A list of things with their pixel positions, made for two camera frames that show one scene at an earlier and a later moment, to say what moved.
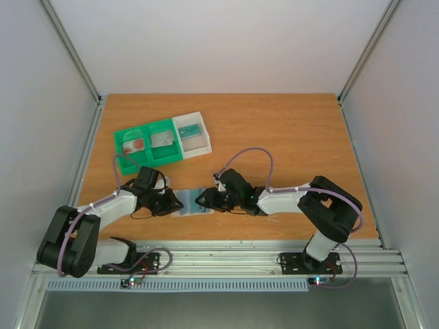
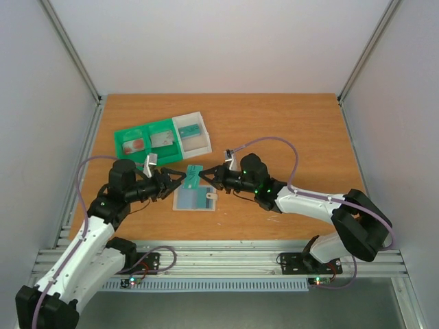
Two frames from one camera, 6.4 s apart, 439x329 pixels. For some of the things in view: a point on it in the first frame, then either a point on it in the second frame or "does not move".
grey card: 162,139 does not move
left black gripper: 171,205 -> 164,189
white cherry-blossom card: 164,138 does not move
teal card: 189,131 does not move
